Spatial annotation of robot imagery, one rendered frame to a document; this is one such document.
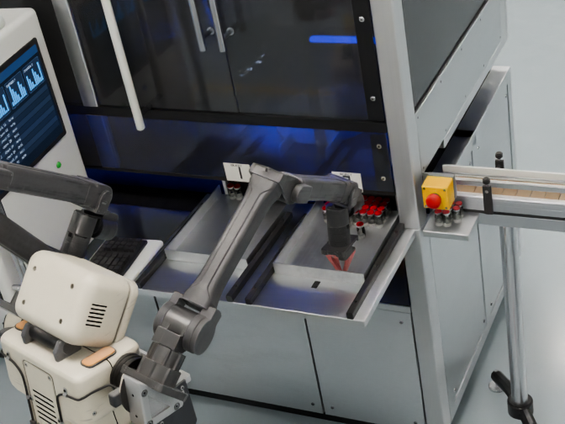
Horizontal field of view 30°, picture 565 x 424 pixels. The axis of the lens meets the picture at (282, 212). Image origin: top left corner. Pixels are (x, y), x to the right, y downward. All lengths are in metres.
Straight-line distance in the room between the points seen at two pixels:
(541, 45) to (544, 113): 0.76
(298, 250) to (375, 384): 0.64
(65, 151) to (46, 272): 1.04
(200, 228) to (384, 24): 0.87
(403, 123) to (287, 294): 0.53
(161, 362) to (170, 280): 0.85
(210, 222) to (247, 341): 0.52
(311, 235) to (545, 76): 2.85
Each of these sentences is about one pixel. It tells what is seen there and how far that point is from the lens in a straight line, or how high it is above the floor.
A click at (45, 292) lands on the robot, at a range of 2.16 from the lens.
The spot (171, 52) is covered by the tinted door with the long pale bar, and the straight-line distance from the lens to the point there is 2.95.
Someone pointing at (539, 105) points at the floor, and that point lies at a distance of 5.32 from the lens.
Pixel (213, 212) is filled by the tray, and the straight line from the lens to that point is 3.15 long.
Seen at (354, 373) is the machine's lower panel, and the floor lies 0.30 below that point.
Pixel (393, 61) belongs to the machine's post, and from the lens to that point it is 2.66.
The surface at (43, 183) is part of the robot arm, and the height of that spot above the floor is 1.47.
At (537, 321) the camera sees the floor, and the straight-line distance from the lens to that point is 3.95.
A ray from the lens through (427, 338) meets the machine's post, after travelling 3.15.
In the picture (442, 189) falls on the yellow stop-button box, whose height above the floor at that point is 1.02.
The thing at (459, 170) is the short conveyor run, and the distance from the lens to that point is 3.00.
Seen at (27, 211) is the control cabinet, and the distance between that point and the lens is 3.03.
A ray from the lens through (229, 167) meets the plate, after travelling 3.04.
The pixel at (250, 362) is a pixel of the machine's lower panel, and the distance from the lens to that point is 3.52.
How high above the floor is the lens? 2.52
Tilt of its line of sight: 32 degrees down
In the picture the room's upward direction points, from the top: 12 degrees counter-clockwise
